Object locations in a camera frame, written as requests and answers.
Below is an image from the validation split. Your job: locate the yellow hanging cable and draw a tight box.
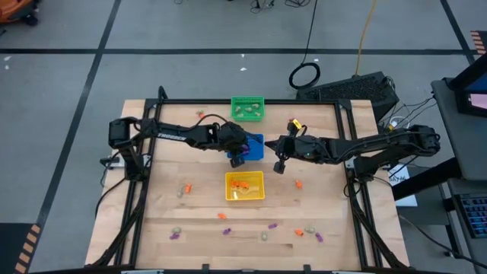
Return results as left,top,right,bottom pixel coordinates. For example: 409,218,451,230
354,0,380,76

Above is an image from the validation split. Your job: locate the green plastic basket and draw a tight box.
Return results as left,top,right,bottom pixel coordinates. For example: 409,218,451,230
230,95,266,123

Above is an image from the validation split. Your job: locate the blue plastic basket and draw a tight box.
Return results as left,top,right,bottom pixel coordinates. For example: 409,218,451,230
227,132,265,161

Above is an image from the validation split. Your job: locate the white coiled cable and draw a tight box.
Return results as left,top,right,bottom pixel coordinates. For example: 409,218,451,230
387,115,412,131

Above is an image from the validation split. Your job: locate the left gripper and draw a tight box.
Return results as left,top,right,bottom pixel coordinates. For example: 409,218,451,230
216,121,264,156

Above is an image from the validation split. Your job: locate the black keyboard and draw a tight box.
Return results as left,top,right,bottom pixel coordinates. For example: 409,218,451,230
295,71,400,123

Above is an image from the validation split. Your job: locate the black monitor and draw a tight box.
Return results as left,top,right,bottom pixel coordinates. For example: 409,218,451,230
450,53,487,118

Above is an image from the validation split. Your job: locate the yellow plastic basket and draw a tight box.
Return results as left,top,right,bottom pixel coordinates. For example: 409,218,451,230
224,170,266,202

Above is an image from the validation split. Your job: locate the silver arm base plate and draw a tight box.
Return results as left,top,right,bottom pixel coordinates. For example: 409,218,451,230
99,154,153,171
344,155,361,171

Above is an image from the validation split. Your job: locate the backlit keyboard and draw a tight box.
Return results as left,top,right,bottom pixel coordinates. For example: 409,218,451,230
454,192,487,240

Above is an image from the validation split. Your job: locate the white printed paper sheet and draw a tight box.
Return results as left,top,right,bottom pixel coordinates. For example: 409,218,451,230
387,164,419,208

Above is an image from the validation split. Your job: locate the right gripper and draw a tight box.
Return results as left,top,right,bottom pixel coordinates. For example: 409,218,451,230
264,135,328,163

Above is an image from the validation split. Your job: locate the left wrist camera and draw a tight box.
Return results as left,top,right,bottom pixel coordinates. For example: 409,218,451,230
229,154,247,169

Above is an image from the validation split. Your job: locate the grey desk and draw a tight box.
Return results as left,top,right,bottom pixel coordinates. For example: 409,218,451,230
431,78,487,182
447,178,487,274

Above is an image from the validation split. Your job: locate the black coiled cable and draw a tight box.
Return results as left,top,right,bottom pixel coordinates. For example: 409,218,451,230
288,0,322,91

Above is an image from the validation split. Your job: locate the orange wheeled machine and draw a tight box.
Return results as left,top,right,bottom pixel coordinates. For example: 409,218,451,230
0,0,41,27

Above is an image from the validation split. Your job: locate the black desk crossbar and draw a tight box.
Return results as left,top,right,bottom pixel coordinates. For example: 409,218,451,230
391,157,463,202

